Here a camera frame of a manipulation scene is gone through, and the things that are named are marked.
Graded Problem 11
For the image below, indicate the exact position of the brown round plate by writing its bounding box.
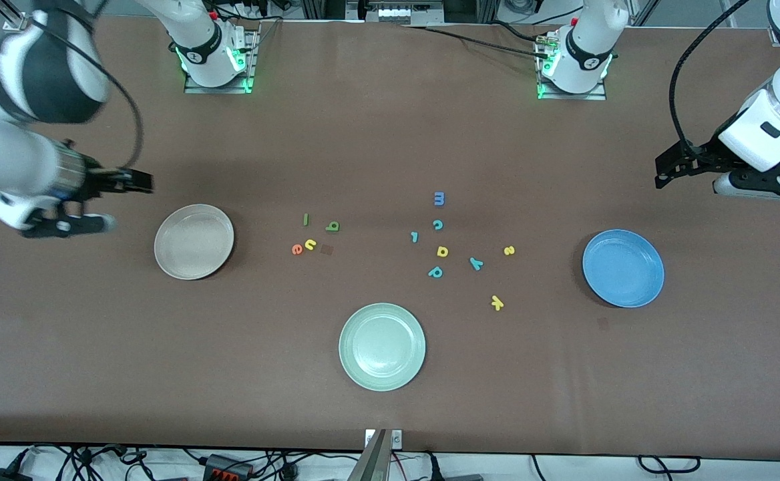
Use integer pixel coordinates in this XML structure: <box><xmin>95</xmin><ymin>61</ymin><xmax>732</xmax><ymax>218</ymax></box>
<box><xmin>154</xmin><ymin>204</ymin><xmax>235</xmax><ymax>281</ymax></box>

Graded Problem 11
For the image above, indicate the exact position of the blue round plate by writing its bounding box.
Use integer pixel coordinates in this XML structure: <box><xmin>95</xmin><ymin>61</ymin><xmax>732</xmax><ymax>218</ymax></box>
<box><xmin>582</xmin><ymin>229</ymin><xmax>665</xmax><ymax>309</ymax></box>

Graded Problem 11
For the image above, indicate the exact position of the brown table mat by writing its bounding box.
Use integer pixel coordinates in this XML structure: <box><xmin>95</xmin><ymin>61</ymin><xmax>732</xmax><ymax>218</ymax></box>
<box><xmin>0</xmin><ymin>17</ymin><xmax>780</xmax><ymax>462</ymax></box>

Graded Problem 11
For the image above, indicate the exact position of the black orange power strip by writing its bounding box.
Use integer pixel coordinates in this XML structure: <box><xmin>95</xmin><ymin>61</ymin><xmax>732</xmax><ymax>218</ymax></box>
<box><xmin>203</xmin><ymin>454</ymin><xmax>254</xmax><ymax>480</ymax></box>

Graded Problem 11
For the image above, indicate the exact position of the pale green round plate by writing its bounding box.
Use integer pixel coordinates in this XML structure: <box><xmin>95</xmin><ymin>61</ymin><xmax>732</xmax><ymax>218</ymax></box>
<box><xmin>339</xmin><ymin>303</ymin><xmax>427</xmax><ymax>392</ymax></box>

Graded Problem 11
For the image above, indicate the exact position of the grey metal pole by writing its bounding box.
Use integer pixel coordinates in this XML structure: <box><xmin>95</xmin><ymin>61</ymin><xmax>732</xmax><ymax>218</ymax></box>
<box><xmin>349</xmin><ymin>430</ymin><xmax>389</xmax><ymax>481</ymax></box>

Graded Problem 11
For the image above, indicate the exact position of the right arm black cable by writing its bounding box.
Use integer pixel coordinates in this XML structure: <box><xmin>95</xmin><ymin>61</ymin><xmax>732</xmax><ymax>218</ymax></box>
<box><xmin>29</xmin><ymin>13</ymin><xmax>145</xmax><ymax>171</ymax></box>

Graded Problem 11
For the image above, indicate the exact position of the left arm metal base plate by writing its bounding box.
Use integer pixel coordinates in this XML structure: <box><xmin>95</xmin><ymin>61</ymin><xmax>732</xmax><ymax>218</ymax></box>
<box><xmin>537</xmin><ymin>37</ymin><xmax>608</xmax><ymax>101</ymax></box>

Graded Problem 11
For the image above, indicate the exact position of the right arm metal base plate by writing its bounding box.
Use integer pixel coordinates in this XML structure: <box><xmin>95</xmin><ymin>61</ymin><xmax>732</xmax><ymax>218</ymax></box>
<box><xmin>183</xmin><ymin>23</ymin><xmax>260</xmax><ymax>94</ymax></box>

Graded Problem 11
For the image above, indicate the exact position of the aluminium corner post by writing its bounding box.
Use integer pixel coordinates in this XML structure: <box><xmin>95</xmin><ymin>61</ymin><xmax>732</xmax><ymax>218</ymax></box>
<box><xmin>0</xmin><ymin>0</ymin><xmax>30</xmax><ymax>33</ymax></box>

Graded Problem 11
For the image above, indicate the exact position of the thick black cable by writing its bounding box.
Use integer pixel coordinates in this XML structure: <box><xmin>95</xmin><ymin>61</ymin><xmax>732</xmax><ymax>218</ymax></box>
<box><xmin>490</xmin><ymin>20</ymin><xmax>551</xmax><ymax>44</ymax></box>

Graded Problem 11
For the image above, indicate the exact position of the thin black cable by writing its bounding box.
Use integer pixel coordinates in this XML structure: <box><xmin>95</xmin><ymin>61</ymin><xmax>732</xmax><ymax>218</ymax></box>
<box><xmin>390</xmin><ymin>22</ymin><xmax>554</xmax><ymax>61</ymax></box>

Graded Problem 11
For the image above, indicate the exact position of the aluminium frame rack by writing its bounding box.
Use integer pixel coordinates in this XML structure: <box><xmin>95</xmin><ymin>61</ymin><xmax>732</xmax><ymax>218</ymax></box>
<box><xmin>300</xmin><ymin>0</ymin><xmax>501</xmax><ymax>26</ymax></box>

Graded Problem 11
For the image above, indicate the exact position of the black cable loop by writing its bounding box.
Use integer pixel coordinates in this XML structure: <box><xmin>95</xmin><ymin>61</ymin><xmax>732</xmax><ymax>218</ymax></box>
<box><xmin>637</xmin><ymin>456</ymin><xmax>702</xmax><ymax>474</ymax></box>

